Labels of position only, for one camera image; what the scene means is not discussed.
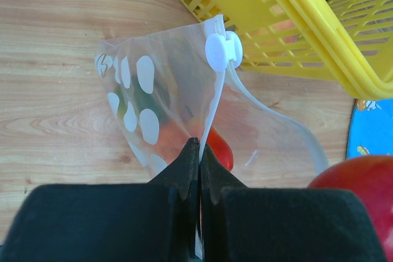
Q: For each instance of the red bell pepper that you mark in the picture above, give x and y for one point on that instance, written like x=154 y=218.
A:
x=221 y=149

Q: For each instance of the blue cartoon cloth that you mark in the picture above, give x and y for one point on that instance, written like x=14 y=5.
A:
x=370 y=128

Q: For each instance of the yellow plastic basket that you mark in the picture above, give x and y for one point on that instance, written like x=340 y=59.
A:
x=347 y=41

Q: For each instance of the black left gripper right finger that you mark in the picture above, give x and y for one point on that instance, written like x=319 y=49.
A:
x=240 y=223

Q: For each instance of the orange persimmon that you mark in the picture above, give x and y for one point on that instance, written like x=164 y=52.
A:
x=172 y=138

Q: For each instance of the red apple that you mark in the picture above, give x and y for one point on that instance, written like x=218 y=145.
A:
x=370 y=178

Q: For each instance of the green mango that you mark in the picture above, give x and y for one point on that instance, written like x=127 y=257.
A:
x=141 y=100

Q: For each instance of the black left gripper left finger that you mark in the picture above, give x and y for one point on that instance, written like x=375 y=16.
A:
x=153 y=221

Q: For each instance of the clear polka dot zip bag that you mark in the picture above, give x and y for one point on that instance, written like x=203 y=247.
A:
x=197 y=65

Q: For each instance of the peach fruit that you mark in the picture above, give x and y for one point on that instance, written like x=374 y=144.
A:
x=268 y=42

